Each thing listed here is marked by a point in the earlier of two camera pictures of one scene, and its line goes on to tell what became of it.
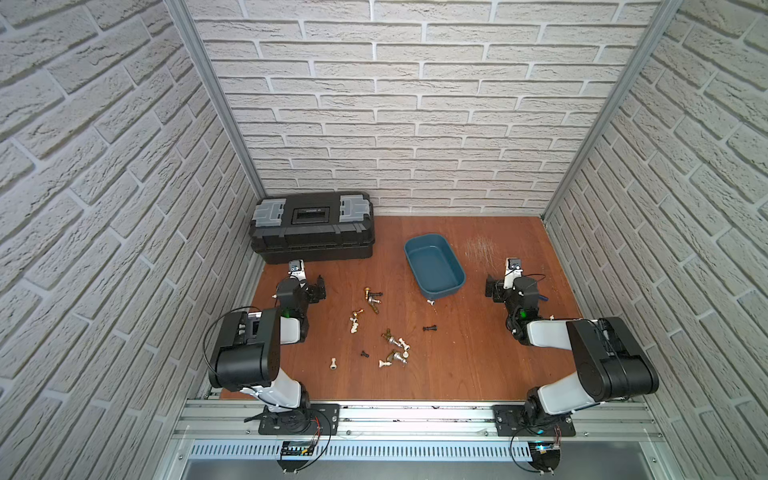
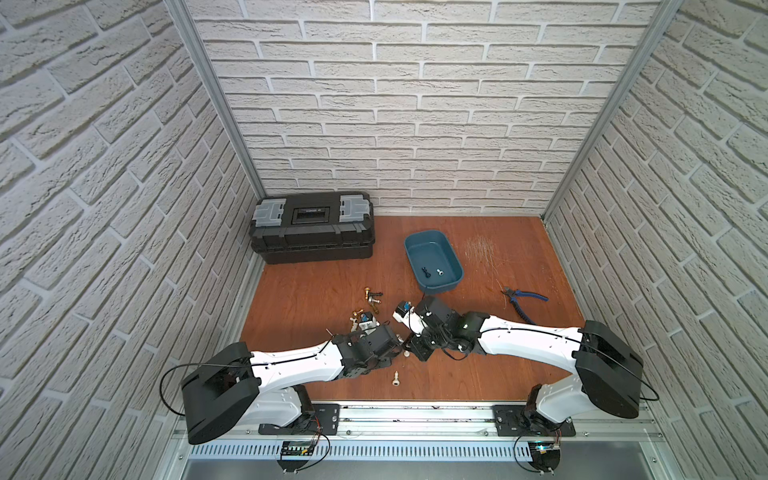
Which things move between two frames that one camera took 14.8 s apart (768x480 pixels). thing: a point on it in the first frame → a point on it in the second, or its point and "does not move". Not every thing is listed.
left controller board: x=295 y=448 does not move
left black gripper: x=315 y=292 → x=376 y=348
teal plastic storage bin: x=434 y=266 does not move
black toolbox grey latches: x=313 y=226 does not move
